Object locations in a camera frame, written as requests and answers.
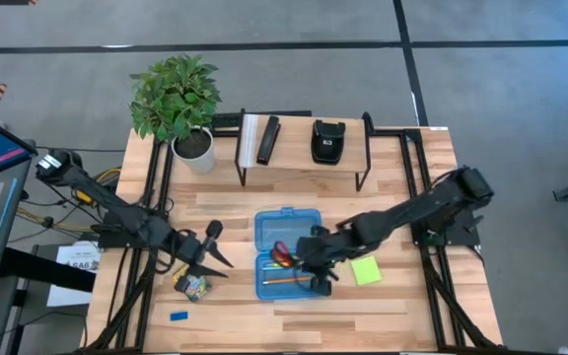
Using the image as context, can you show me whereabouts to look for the yellow green crayon box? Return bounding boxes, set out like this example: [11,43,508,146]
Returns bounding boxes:
[175,274,212,304]

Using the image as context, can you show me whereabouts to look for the white paper stack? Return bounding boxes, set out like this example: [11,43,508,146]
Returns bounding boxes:
[239,113,265,170]

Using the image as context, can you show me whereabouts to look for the white plant pot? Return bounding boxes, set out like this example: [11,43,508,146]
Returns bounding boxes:
[170,126,216,176]

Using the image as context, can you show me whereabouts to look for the wooden shelf with black legs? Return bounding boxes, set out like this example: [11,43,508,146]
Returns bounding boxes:
[234,108,375,193]

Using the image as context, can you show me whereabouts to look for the black pouch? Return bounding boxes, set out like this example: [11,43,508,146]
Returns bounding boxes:
[311,118,347,166]

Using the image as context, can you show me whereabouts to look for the green artificial plant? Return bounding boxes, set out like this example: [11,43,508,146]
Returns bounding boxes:
[129,53,223,142]

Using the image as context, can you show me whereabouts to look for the black stapler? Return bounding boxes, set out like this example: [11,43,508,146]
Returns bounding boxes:
[255,115,282,167]

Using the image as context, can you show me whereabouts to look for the white printed paper sheet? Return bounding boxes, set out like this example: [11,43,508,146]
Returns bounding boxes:
[45,241,103,309]

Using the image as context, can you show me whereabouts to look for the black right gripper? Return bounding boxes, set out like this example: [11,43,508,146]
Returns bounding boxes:
[297,231,359,298]

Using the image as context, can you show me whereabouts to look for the green sticky note pad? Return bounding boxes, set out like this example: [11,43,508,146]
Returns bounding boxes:
[350,254,384,287]

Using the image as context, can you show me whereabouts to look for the blue plastic pencil box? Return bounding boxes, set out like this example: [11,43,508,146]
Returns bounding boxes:
[253,206,325,302]

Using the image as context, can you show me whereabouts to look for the orange pencil with red eraser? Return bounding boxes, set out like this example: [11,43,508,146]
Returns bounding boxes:
[262,276,313,287]

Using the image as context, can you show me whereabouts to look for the black keyboard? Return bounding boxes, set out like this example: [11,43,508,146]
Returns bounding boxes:
[209,111,242,130]

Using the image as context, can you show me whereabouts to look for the red black scissors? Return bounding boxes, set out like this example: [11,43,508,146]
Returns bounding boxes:
[270,240,294,270]

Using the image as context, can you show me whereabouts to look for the yellow cable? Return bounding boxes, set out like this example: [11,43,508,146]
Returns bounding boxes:
[71,167,123,206]

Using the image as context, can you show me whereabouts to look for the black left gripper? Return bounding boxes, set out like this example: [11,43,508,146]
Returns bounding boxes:
[169,230,235,279]

